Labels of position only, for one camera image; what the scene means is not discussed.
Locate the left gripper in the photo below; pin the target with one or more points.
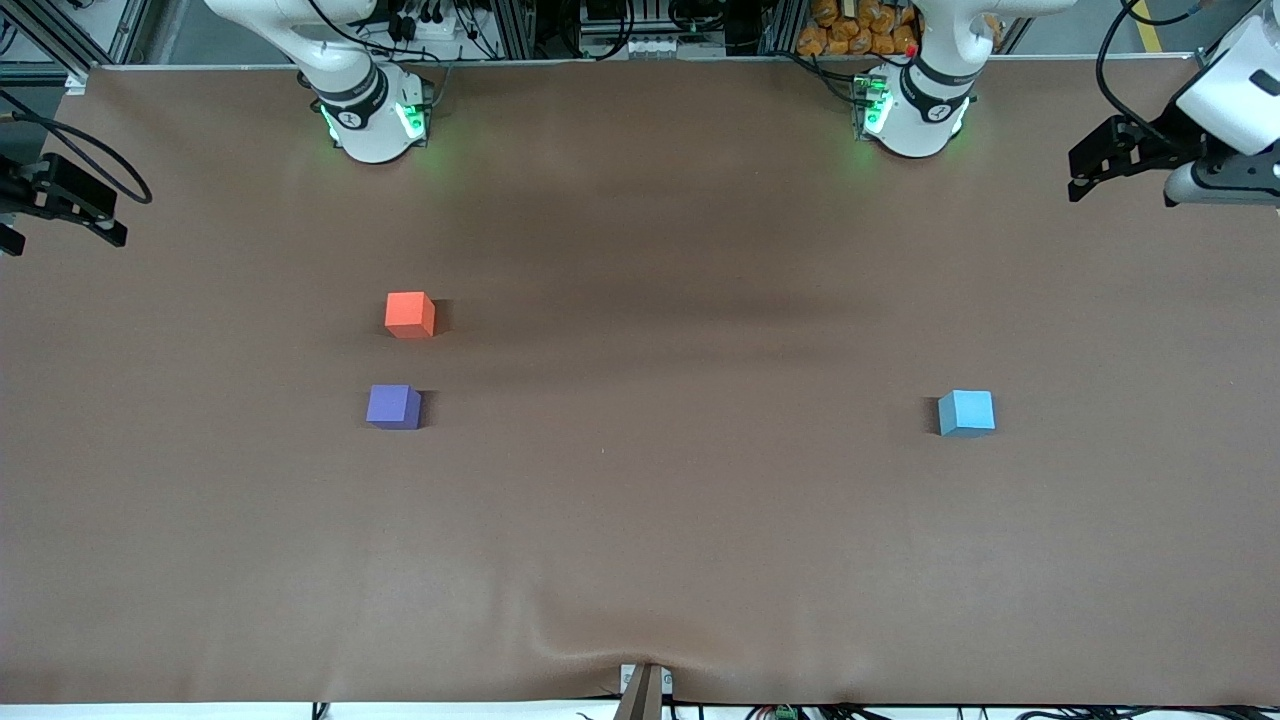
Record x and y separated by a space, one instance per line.
1166 139

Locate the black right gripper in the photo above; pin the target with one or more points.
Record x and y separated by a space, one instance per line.
12 192

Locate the blue foam block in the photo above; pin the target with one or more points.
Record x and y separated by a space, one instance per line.
965 412

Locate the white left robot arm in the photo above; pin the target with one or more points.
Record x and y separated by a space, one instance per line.
920 125

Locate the orange foam block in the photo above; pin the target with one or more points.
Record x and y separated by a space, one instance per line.
408 312

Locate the purple foam block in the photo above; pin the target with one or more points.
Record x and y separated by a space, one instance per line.
390 405

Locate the white terminal block row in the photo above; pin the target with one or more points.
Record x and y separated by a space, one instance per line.
650 47

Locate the bag of orange snacks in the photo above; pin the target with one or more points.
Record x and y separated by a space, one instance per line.
830 35

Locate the white power strip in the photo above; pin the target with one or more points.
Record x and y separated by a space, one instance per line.
440 28

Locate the brown table cover sheet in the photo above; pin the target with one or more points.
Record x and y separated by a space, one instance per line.
640 500

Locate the aluminium frame strut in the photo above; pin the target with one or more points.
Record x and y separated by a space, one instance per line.
70 50

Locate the aluminium frame post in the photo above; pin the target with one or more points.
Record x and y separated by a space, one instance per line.
515 30

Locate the metal table clamp bracket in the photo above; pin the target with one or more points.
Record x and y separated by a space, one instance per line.
645 695

